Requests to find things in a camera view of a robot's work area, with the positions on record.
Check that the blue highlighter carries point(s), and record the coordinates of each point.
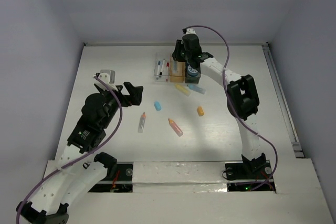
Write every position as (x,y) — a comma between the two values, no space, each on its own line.
(196,88)

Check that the orange highlighter cap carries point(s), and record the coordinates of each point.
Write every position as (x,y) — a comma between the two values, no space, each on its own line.
(200,111)

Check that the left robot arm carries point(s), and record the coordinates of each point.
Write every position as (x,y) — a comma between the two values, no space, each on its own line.
(81,164)

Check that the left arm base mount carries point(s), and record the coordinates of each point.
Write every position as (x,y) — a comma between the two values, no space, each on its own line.
(121,182)

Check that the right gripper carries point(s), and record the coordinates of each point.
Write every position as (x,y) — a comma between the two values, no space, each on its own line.
(176,53)

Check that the orange tip clear highlighter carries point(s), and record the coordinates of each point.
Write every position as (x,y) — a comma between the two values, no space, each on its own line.
(142,123)

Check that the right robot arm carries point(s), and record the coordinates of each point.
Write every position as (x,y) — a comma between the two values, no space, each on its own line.
(241,93)

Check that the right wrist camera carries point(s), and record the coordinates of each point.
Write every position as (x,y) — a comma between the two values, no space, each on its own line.
(188,31)

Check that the red capped white pen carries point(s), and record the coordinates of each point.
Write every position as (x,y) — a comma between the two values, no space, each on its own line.
(167,72)

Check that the dark grey plastic container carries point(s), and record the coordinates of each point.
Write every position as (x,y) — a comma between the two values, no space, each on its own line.
(191,80)

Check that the blue capped white pen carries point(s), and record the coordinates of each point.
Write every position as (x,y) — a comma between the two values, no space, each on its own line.
(158,69)

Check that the black capped white pen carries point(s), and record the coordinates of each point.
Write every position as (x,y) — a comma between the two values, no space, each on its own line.
(162,67)

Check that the clear plastic container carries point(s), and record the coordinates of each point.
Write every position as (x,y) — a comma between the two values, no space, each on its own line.
(159,56)

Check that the green highlighter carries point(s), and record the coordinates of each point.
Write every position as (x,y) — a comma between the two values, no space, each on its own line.
(175,67)

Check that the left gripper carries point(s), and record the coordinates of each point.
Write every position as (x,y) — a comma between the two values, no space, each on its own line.
(135,93)

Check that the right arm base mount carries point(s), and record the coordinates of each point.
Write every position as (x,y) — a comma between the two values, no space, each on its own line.
(254,175)

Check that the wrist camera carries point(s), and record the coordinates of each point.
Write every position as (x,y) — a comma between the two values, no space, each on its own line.
(188,31)
(106,77)

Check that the blue tape roll front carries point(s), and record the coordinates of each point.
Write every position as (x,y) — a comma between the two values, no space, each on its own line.
(191,72)

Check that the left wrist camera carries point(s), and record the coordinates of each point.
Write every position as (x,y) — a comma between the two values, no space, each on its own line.
(106,77)

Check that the blue highlighter cap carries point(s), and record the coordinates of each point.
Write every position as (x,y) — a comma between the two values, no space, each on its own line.
(157,106)

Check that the orange pink highlighter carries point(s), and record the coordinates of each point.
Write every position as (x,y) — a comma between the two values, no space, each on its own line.
(175,128)

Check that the yellow highlighter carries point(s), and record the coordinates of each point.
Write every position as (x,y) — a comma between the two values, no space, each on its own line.
(183,90)

